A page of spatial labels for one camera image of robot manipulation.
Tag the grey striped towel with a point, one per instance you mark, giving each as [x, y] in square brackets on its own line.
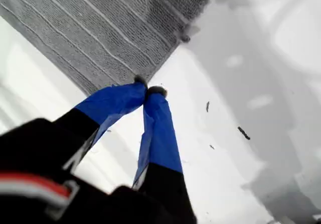
[100, 28]

